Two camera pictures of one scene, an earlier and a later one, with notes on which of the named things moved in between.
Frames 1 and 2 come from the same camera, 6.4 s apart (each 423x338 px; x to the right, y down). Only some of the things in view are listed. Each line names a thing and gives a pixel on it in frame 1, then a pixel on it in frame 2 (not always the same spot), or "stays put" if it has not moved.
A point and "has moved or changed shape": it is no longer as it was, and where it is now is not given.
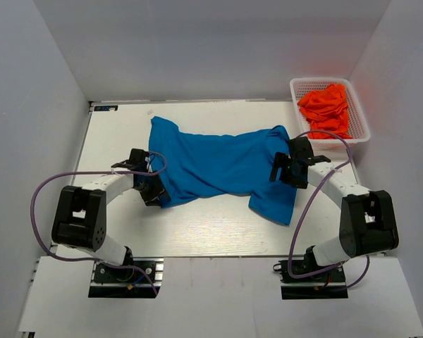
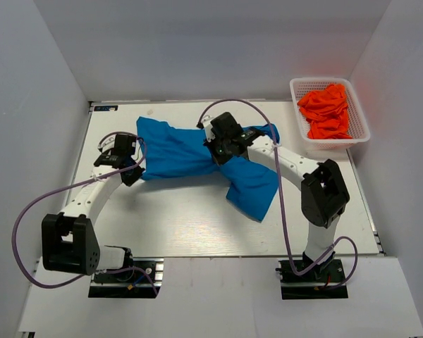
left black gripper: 151,198 → 132,179
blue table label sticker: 105,108 stays put
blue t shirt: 199,166 has moved or changed shape
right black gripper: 279,162 → 211,144
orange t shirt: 326,110 stays put
